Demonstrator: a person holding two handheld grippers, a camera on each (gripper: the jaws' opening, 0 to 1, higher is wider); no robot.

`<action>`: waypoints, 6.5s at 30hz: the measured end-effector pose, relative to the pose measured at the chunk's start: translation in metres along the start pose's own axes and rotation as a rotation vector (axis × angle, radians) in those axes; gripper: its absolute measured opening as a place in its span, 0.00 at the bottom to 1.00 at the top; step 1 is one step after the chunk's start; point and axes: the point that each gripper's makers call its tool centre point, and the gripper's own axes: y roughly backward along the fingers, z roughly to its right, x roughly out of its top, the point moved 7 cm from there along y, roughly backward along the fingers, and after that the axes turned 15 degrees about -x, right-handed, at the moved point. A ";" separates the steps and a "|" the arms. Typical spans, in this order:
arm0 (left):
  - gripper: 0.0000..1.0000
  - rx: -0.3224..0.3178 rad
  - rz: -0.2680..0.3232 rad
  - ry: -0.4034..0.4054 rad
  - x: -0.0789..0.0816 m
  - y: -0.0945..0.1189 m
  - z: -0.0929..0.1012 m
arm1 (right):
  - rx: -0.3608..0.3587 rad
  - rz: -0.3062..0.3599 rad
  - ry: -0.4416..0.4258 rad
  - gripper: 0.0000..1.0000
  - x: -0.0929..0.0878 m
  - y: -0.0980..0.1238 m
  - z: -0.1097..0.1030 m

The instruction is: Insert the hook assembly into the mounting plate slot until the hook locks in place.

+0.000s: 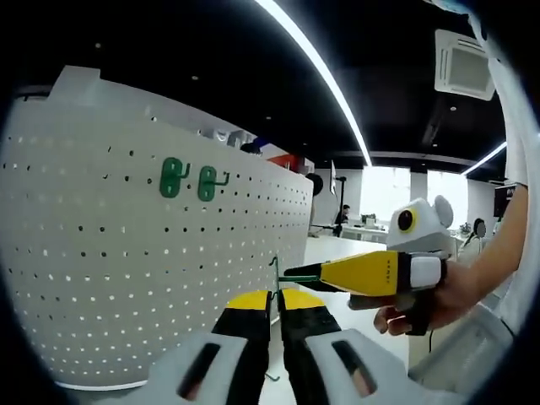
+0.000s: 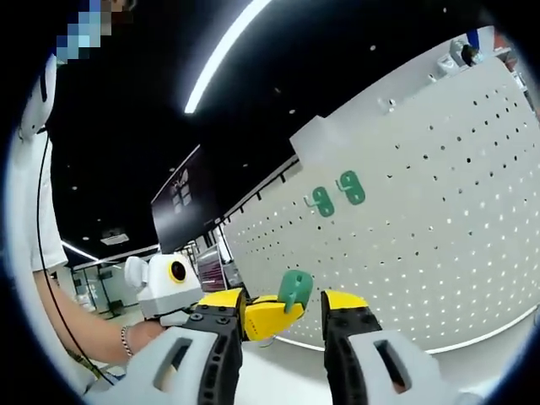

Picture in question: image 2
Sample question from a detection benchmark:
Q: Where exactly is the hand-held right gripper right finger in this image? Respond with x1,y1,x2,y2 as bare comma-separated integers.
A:
320,289,469,405

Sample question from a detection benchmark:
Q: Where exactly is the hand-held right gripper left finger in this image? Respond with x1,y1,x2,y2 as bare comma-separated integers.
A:
84,289,248,405

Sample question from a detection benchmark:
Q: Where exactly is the white perforated mounting plate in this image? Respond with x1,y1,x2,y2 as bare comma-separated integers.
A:
219,57,540,354

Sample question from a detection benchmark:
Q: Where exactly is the person's left hand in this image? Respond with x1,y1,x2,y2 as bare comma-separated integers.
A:
128,318,170,359

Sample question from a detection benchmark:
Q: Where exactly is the computer monitor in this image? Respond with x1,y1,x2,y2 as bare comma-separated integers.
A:
197,246,224,294

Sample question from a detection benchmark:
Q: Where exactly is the ceiling air conditioner vent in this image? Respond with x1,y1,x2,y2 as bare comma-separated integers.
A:
100,229,130,246

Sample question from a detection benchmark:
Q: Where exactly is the ceiling light strip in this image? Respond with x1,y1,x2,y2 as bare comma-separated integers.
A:
183,0,273,115
61,239,100,262

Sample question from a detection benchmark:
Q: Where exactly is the white chest device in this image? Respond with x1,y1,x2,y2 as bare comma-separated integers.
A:
19,53,58,137

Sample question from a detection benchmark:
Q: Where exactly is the silver bracelet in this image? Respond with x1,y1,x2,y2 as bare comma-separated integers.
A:
120,324,134,358

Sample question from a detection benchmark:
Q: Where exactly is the large black wall screen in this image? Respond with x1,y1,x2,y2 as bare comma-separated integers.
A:
150,144,224,254

